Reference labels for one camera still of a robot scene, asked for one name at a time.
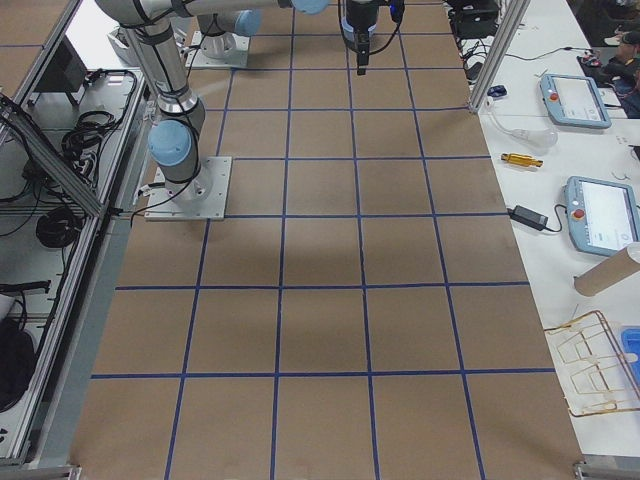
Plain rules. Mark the black power adapter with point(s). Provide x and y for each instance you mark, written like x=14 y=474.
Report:
x=528 y=217

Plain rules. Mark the gold wire rack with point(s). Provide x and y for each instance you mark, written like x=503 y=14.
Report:
x=594 y=370

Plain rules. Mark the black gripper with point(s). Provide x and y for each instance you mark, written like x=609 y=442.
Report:
x=358 y=20

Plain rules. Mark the teach pendant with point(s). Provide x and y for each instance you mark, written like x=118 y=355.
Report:
x=574 y=101
x=603 y=217

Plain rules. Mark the blue plastic tray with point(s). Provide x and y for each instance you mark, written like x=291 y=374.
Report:
x=630 y=338

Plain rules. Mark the far teach pendant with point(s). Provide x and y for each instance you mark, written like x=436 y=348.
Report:
x=574 y=101

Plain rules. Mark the cardboard tube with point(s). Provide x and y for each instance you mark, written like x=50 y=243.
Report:
x=609 y=272

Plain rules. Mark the aluminium frame post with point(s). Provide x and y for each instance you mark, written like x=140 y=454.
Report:
x=506 y=31

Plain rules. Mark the near teach pendant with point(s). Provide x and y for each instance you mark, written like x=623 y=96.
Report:
x=603 y=217

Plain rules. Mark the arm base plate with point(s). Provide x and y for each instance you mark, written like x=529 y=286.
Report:
x=204 y=198
x=226 y=51

